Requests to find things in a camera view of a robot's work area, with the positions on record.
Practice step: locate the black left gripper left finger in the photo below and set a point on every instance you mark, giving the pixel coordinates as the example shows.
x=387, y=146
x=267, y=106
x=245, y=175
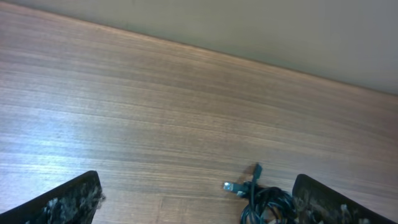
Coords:
x=75, y=201

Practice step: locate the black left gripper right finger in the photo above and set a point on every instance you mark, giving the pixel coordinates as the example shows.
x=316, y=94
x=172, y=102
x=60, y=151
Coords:
x=316, y=203

